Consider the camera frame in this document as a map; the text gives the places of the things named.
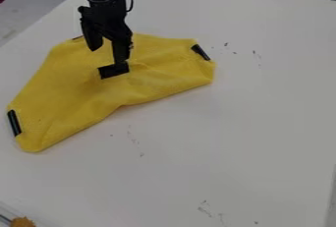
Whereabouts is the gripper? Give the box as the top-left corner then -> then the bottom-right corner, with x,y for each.
76,0 -> 135,65

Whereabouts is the yellow cloth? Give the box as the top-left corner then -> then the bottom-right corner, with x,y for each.
5,32 -> 218,153

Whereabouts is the yellow toy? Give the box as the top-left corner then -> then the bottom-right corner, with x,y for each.
9,216 -> 37,227

